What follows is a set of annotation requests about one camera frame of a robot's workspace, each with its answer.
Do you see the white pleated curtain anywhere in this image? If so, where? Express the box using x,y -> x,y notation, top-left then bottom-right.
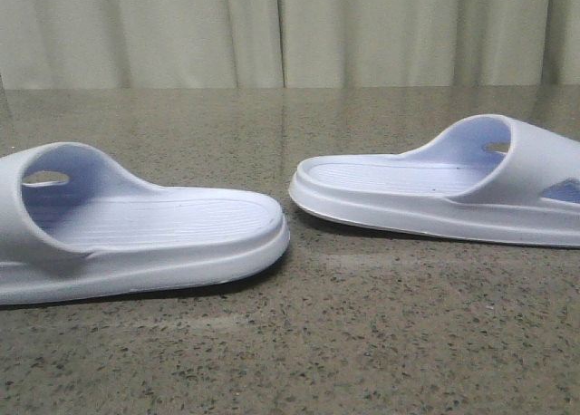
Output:
1,0 -> 579,89

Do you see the light blue slipper two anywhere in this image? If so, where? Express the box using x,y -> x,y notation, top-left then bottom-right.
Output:
289,114 -> 579,247

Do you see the light blue slipper one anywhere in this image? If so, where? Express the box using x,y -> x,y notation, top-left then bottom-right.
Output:
1,142 -> 290,304

